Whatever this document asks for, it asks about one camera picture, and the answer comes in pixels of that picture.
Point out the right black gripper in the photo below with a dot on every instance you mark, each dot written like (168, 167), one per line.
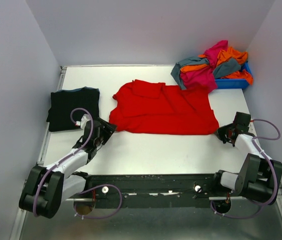
(220, 131)

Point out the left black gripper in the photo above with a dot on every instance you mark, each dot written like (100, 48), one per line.
(108, 129)

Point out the red t-shirt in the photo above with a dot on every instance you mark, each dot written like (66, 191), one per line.
(157, 108)

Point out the blue t-shirt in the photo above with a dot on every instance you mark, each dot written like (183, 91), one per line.
(79, 89)

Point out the black t-shirt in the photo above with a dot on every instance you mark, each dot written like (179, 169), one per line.
(66, 108)

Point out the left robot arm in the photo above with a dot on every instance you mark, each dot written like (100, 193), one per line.
(48, 186)

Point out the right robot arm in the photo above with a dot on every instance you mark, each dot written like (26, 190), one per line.
(260, 175)

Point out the blue plastic bin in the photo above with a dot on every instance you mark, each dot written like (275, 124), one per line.
(237, 80)

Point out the magenta t-shirt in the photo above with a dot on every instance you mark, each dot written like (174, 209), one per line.
(198, 70)

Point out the grey-blue t-shirt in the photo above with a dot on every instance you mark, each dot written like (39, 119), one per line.
(220, 71)

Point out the orange t-shirt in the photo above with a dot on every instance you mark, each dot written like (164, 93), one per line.
(226, 55)

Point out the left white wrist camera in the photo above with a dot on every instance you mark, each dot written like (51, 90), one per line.
(84, 120)

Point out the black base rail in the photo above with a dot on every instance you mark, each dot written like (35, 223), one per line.
(152, 190)

